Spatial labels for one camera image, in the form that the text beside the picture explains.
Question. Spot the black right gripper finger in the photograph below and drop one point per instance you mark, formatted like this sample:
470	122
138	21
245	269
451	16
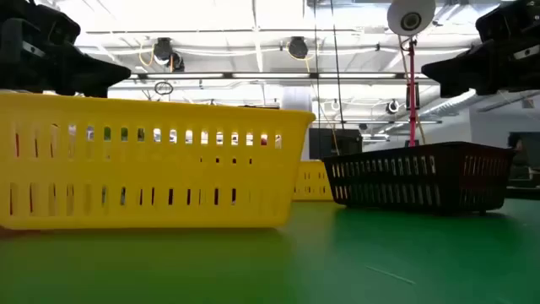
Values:
464	63
468	86

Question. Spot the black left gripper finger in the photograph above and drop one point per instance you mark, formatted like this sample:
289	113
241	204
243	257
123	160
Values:
84	86
88	63

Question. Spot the black plastic basket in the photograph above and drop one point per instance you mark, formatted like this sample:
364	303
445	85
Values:
449	181

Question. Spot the yellow plastic basket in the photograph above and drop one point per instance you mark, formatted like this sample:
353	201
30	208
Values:
147	171
310	181

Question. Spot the red desk lamp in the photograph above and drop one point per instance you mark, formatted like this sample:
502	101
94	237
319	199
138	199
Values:
412	84

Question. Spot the dark monitor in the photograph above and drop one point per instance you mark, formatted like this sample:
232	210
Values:
333	143

